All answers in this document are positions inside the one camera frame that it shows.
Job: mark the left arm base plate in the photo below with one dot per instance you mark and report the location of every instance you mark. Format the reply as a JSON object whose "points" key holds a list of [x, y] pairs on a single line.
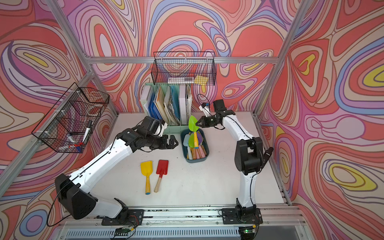
{"points": [[125, 218]]}

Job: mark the green shovel wooden handle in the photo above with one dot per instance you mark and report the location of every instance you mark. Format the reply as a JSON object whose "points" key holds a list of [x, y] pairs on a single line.
{"points": [[192, 140]]}

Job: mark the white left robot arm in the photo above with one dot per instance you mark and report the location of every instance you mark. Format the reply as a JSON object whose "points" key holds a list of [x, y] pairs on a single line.
{"points": [[74, 192]]}

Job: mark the red shovel wooden handle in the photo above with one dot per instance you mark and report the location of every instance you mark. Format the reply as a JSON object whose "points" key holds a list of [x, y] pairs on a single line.
{"points": [[162, 169]]}

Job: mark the dark teal storage box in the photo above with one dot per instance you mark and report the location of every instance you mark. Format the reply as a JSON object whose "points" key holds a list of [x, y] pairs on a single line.
{"points": [[205, 144]]}

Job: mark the black marker pen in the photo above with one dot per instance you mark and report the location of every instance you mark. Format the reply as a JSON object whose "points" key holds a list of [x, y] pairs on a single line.
{"points": [[87, 131]]}

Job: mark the black stapler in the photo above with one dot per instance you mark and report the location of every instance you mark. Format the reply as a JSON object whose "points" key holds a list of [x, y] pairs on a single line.
{"points": [[267, 154]]}

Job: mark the light blue shovel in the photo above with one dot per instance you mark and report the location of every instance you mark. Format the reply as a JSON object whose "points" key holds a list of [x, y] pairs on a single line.
{"points": [[186, 144]]}

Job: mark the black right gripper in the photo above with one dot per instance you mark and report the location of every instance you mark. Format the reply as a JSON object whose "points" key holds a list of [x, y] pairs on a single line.
{"points": [[206, 124]]}

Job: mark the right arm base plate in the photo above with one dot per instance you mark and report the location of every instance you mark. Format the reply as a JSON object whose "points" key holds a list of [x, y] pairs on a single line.
{"points": [[242, 216]]}

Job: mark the black wire basket left wall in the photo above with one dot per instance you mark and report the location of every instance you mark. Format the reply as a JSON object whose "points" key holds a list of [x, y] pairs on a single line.
{"points": [[63, 128]]}

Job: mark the mint green file organizer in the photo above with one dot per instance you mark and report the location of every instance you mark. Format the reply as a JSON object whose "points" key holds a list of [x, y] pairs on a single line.
{"points": [[170, 103]]}

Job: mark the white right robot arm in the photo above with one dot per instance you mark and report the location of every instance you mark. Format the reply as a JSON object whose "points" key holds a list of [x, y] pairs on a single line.
{"points": [[249, 155]]}

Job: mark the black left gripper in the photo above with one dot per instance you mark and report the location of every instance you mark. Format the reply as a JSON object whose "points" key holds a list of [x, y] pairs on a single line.
{"points": [[171, 142]]}

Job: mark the black wire basket wall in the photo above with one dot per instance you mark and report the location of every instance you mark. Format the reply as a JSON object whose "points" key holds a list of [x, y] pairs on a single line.
{"points": [[63, 128], [181, 67]]}

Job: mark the green shovel yellow handle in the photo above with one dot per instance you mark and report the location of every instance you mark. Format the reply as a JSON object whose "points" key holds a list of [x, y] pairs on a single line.
{"points": [[194, 128]]}

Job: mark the black wire basket back wall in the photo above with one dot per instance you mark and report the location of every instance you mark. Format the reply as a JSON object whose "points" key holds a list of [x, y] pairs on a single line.
{"points": [[181, 67]]}

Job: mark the yellow shovel blue handle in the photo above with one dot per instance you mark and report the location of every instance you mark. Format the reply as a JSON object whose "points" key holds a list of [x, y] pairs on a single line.
{"points": [[147, 170]]}

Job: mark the yellow sponge in basket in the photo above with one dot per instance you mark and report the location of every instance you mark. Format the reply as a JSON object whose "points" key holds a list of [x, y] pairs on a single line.
{"points": [[200, 80]]}

